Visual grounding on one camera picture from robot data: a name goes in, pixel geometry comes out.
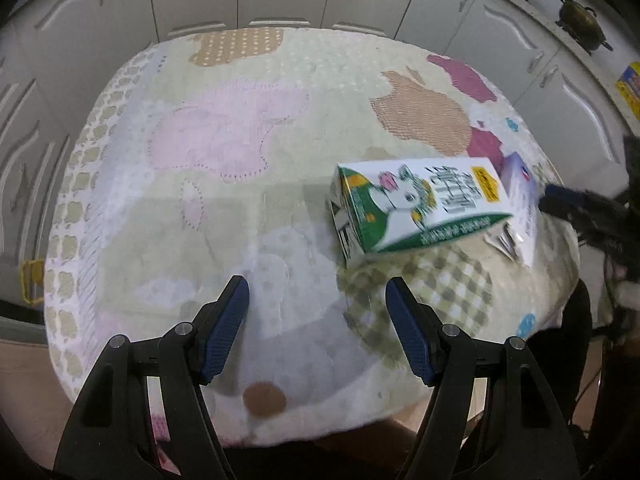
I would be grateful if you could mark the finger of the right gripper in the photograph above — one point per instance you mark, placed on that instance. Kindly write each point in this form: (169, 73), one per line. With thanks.
(591, 222)
(567, 195)

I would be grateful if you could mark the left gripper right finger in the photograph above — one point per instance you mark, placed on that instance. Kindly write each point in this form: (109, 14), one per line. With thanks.
(491, 414)

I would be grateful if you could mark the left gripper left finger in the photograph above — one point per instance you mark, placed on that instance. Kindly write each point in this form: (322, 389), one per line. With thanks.
(141, 413)

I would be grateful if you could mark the green white milk carton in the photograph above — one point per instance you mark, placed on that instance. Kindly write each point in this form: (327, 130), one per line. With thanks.
(401, 205)

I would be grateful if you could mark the yellow cooking oil bottle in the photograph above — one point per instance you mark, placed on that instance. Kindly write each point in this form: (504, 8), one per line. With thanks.
(628, 86)

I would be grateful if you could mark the patchwork quilt table cover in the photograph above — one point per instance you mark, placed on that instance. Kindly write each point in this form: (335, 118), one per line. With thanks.
(316, 353)

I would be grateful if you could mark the white base cabinets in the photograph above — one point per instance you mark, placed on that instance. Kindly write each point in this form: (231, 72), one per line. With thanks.
(61, 59)

